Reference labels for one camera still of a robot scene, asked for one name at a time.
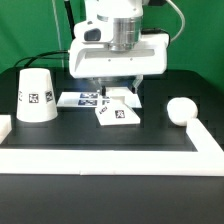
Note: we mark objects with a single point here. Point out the white lamp shade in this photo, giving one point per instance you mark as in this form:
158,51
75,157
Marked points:
36,100

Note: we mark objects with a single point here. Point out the white lamp bulb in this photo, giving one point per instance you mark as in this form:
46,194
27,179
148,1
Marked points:
181,109

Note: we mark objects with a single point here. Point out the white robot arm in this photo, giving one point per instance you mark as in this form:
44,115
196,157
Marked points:
112,42

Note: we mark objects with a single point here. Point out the white marker sheet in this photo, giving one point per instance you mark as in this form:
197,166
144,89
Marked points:
82,99

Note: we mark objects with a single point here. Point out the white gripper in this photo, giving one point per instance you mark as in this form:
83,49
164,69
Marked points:
148,57

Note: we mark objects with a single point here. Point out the white lamp base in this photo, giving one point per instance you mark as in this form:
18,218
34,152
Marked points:
117,107

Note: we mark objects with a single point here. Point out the white foam border frame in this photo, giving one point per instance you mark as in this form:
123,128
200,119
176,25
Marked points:
69,162

